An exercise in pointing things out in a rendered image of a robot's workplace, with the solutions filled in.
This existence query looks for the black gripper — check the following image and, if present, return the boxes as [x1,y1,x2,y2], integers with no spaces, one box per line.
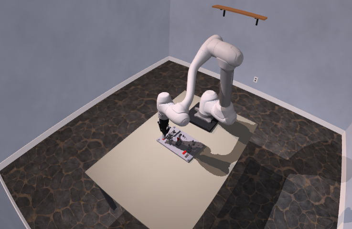
[158,119,171,139]

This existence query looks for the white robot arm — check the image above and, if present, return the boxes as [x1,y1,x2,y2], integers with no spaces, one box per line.
[157,35,244,126]

